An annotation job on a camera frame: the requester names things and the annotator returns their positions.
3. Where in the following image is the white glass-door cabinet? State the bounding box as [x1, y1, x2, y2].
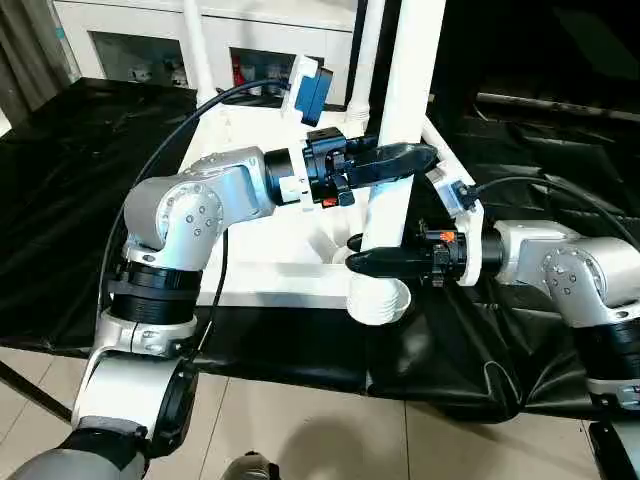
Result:
[49, 0, 362, 109]

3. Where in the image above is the black work mat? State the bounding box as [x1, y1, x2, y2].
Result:
[0, 74, 640, 426]

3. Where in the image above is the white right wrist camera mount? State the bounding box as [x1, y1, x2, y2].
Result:
[426, 166, 487, 288]

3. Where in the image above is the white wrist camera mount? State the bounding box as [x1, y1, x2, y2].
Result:
[426, 166, 487, 288]
[276, 54, 336, 212]

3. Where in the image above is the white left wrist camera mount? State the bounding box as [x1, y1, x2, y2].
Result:
[276, 54, 336, 212]

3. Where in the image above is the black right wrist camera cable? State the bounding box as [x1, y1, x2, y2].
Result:
[462, 175, 640, 242]

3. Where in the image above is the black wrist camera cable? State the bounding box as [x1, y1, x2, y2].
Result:
[96, 79, 297, 362]
[462, 175, 640, 242]

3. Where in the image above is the black left wrist camera cable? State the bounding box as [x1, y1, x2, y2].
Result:
[96, 79, 297, 362]

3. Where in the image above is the dark metal rail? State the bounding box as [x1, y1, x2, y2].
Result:
[476, 91, 640, 124]

